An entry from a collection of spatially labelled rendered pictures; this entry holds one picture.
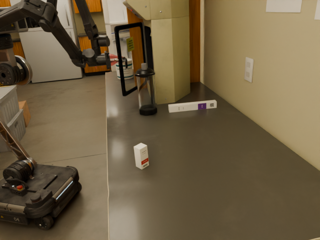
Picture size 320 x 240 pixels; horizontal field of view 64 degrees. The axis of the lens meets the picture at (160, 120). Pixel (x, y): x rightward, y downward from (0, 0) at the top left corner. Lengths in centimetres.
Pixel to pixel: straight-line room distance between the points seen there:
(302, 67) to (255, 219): 56
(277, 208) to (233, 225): 15
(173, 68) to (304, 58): 71
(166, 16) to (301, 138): 87
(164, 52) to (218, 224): 99
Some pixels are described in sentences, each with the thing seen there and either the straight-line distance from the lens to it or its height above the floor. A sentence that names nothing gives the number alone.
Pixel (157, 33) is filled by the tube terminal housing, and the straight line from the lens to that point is 144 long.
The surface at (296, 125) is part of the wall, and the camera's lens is 112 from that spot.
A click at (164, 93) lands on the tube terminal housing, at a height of 100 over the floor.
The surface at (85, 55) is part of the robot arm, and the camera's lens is 153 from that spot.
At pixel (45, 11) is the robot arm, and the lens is 132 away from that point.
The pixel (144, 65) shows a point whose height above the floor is 120.
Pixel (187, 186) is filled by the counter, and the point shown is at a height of 94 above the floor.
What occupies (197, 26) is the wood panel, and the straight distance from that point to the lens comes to 189.
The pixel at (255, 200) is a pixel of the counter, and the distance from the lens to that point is 83.
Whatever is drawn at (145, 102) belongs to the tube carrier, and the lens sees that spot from 136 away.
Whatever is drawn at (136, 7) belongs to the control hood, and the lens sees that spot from 142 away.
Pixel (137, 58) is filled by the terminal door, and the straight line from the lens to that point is 167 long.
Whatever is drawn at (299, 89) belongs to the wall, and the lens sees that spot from 108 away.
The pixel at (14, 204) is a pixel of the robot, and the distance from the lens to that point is 221.
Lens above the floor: 147
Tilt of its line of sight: 24 degrees down
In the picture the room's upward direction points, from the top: 4 degrees counter-clockwise
